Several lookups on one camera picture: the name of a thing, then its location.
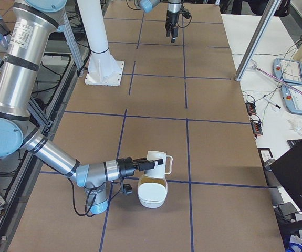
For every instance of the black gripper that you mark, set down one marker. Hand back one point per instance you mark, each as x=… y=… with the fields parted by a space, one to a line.
x=172 y=15
x=125 y=166

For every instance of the white ribbed mug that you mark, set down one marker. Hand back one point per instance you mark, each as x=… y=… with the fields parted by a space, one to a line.
x=163 y=167

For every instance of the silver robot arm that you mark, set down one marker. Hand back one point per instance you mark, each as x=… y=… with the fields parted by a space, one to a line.
x=174 y=9
x=21 y=117

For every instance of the white bin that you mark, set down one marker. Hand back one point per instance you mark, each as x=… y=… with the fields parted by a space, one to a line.
x=152 y=192

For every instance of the upper orange power strip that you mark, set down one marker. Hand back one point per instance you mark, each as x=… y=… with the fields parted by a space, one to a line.
x=251 y=108

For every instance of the orange power strip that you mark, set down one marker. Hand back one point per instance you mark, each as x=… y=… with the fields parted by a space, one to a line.
x=256 y=127
x=251 y=108

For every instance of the black marker pen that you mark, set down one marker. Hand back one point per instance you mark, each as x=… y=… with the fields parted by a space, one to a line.
x=271 y=102

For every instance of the lower orange power strip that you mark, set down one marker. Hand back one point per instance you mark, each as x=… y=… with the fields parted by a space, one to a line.
x=256 y=127

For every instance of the upper teach pendant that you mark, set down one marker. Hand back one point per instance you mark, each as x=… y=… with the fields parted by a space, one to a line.
x=288 y=70

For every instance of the teach pendant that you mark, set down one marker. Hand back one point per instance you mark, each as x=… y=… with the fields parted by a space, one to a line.
x=288 y=70
x=292 y=100

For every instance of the lower teach pendant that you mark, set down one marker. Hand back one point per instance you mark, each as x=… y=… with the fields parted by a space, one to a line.
x=292 y=100

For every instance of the crumpled white tissue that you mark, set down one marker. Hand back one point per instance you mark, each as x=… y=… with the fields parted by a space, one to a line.
x=296 y=125

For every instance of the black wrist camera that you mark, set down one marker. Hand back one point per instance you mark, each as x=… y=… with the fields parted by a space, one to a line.
x=186 y=13
x=127 y=189

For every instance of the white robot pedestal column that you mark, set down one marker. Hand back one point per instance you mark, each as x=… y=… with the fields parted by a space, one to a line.
x=103 y=69

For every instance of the aluminium frame post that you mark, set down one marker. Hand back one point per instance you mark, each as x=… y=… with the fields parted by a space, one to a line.
x=259 y=31

